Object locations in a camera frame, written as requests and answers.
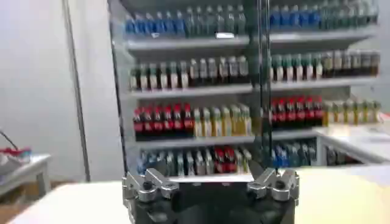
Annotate pile of clothes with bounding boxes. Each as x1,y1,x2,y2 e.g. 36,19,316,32
0,145,33,177

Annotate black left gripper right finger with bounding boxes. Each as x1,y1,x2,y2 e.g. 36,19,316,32
246,162,301,207

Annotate white side desk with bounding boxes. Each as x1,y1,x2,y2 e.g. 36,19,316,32
313,120,390,167

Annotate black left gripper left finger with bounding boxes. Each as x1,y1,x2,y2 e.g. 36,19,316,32
121,167,179,208

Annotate shelf rack with drink bottles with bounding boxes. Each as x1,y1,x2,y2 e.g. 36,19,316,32
108,0,263,179
258,0,381,168

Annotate small white side table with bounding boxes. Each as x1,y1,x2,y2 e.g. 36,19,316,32
0,153,52,198

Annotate dark wall strip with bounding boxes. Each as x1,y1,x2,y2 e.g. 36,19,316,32
62,0,91,183

